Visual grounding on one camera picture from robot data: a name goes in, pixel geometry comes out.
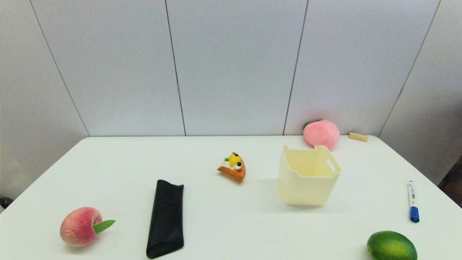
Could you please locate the cream plastic basket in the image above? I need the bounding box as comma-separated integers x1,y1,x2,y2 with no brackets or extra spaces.
278,145,342,207

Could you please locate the red yellow toy peach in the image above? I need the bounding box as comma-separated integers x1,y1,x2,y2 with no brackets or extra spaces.
60,207,116,247

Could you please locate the black glasses case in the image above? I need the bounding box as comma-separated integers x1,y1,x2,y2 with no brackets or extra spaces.
146,179,184,259

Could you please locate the white blue marker pen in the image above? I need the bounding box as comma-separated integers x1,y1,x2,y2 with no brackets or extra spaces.
407,181,420,223

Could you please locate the pink plush peach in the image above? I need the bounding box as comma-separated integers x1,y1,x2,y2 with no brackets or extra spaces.
303,120,340,151

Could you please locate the green toy lime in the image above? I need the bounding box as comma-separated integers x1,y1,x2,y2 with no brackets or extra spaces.
367,231,418,260

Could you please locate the toy fruit cake slice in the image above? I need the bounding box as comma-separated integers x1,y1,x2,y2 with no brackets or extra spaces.
217,152,247,183

